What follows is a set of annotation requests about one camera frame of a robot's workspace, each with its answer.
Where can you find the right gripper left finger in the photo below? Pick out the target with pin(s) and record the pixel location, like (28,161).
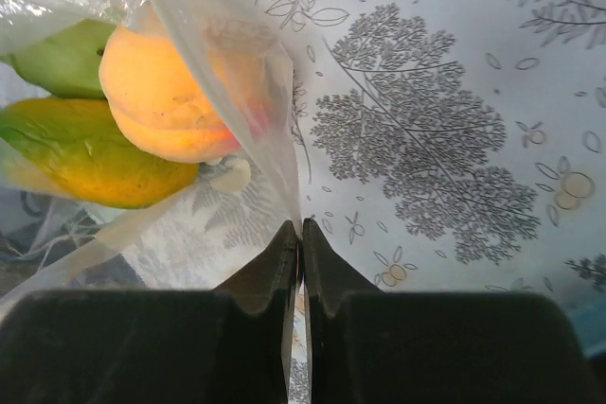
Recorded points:
(227,345)

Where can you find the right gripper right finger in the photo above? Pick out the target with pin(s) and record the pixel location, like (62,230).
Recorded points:
(366,345)

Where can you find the clear zip top bag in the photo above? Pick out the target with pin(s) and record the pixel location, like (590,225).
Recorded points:
(242,68)

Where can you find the orange green mango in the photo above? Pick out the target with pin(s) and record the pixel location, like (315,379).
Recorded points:
(77,145)

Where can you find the orange peach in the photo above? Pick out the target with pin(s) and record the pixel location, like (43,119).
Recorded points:
(156,102)

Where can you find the green cabbage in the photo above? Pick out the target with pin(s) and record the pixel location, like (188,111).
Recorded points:
(66,63)

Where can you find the clear blue plastic tray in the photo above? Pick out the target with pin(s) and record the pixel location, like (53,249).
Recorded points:
(589,322)

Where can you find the floral table mat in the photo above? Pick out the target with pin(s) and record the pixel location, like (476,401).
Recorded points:
(441,145)

